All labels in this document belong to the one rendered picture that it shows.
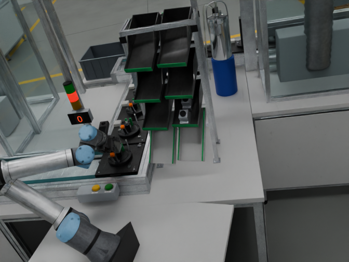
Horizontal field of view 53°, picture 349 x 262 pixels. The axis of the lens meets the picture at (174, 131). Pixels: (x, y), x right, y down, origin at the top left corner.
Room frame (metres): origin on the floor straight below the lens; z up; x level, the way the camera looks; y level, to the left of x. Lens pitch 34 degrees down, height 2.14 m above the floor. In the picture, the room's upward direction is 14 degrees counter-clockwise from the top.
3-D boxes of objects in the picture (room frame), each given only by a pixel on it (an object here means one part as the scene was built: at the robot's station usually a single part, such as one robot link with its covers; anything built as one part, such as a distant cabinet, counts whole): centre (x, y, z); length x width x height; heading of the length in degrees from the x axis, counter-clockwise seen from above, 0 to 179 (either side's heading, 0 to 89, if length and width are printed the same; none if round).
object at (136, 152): (1.58, 0.33, 0.96); 0.24 x 0.24 x 0.02; 77
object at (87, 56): (3.72, 0.46, 0.73); 0.62 x 0.42 x 0.23; 77
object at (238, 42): (2.71, -0.73, 1.01); 0.24 x 0.24 x 0.13; 77
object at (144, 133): (1.83, 0.27, 1.01); 0.24 x 0.24 x 0.13; 77
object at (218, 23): (2.22, -0.44, 1.32); 0.14 x 0.14 x 0.38
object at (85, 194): (1.39, 0.46, 0.93); 0.21 x 0.07 x 0.06; 77
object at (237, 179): (2.02, 0.23, 0.84); 1.50 x 1.41 x 0.03; 77
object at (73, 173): (1.68, 0.62, 0.91); 0.84 x 0.28 x 0.10; 77
